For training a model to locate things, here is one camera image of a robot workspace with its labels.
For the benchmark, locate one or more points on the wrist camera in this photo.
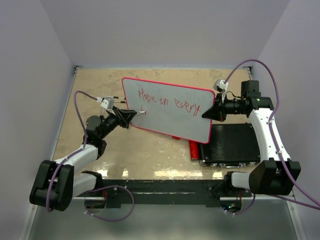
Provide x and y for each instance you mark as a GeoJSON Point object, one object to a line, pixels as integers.
{"type": "Point", "coordinates": [221, 85]}
{"type": "Point", "coordinates": [106, 103]}

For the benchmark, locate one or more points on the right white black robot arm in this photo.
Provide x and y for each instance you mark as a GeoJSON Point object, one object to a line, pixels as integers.
{"type": "Point", "coordinates": [276, 171]}

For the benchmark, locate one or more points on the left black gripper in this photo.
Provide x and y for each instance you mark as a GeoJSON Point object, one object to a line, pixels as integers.
{"type": "Point", "coordinates": [123, 122]}

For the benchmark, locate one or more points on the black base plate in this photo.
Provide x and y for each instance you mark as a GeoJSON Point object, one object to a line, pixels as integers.
{"type": "Point", "coordinates": [208, 193]}

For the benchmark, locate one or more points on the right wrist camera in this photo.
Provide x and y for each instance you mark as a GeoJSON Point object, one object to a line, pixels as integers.
{"type": "Point", "coordinates": [221, 85]}

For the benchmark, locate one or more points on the pink framed whiteboard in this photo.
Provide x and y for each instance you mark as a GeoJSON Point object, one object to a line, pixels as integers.
{"type": "Point", "coordinates": [171, 109]}

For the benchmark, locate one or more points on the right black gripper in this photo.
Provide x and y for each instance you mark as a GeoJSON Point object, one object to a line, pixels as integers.
{"type": "Point", "coordinates": [217, 112]}

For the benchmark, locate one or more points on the black ribbed case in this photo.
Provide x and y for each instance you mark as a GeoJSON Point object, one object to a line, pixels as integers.
{"type": "Point", "coordinates": [230, 146]}

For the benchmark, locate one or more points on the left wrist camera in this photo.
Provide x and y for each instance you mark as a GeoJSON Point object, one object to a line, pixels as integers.
{"type": "Point", "coordinates": [106, 103]}

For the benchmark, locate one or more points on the wire whiteboard stand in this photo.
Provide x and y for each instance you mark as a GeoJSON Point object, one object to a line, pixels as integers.
{"type": "Point", "coordinates": [117, 99]}

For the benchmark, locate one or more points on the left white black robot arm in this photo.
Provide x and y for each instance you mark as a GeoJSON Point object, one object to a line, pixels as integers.
{"type": "Point", "coordinates": [56, 184]}

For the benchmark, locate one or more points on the red glitter microphone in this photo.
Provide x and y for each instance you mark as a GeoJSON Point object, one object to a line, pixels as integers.
{"type": "Point", "coordinates": [193, 149]}

